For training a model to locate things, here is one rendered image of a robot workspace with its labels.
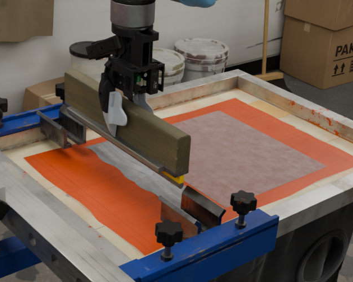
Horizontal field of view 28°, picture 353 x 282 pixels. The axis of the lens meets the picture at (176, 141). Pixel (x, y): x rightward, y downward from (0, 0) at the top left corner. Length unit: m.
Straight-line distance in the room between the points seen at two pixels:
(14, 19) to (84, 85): 2.06
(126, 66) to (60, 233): 0.31
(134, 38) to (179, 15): 2.90
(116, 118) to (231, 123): 0.48
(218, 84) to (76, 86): 0.55
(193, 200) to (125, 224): 0.13
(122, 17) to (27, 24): 2.28
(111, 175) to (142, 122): 0.22
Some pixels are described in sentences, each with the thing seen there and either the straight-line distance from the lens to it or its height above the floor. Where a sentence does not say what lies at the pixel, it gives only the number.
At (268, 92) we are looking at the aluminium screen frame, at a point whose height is 0.98.
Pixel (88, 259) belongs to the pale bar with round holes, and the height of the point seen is 1.04.
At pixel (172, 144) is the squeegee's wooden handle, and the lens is 1.17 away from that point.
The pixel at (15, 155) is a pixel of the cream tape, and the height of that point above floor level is 0.95.
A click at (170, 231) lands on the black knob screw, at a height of 1.06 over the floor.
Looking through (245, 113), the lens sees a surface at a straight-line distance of 1.73.
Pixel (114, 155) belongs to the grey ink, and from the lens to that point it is 1.48.
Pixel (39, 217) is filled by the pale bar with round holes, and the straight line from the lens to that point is 1.12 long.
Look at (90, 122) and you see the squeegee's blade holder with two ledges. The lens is 1.35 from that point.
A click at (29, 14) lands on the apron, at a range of 3.44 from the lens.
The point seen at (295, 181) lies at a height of 0.95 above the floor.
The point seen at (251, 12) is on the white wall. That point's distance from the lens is 4.50.
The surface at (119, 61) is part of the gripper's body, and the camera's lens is 1.22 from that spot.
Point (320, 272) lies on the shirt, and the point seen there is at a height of 0.71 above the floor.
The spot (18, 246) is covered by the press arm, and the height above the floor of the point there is 0.92.
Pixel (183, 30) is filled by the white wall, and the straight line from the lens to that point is 4.13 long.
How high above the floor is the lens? 1.65
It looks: 26 degrees down
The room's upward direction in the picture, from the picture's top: 4 degrees clockwise
